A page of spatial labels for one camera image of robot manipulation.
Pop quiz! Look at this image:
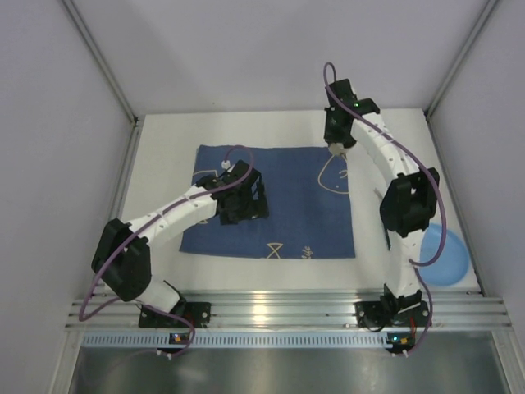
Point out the beige cup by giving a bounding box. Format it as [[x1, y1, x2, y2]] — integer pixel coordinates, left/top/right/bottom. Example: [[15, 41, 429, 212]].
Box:
[[328, 143, 349, 157]]

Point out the blue cloth placemat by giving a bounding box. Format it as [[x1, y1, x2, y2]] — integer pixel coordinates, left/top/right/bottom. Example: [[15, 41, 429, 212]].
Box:
[[180, 145, 356, 259]]

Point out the black handled knife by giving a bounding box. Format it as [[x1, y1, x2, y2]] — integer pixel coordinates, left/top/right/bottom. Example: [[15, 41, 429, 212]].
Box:
[[374, 188, 391, 251]]

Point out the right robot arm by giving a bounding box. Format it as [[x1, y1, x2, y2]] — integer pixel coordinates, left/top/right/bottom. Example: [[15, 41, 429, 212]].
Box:
[[324, 79, 440, 310]]

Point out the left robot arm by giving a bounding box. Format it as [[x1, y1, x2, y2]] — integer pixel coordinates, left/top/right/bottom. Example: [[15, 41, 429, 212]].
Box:
[[91, 160, 269, 315]]

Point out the blue plastic plate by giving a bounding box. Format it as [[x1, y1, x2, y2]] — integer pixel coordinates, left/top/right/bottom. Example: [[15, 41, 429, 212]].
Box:
[[419, 223, 470, 286]]

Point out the aluminium rail beam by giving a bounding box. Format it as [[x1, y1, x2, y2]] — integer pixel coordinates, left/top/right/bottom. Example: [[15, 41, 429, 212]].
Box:
[[65, 289, 512, 332]]

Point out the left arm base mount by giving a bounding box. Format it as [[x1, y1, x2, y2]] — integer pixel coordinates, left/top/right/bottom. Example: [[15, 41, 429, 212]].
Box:
[[138, 302, 212, 328]]

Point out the perforated cable duct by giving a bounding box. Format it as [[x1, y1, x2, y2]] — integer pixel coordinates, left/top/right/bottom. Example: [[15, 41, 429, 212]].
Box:
[[82, 330, 413, 349]]

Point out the right frame post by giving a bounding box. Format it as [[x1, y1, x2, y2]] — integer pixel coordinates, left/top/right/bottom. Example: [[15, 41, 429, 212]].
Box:
[[423, 0, 501, 119]]

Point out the frame post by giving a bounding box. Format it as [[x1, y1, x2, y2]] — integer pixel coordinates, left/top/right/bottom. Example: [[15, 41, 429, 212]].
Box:
[[61, 0, 139, 124], [423, 0, 501, 119]]

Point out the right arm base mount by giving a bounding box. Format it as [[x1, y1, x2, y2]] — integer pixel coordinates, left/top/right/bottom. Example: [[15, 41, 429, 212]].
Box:
[[354, 286, 430, 332]]

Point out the left frame post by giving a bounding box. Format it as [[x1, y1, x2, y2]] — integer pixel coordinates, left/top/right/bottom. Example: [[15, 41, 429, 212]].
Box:
[[61, 0, 139, 124]]

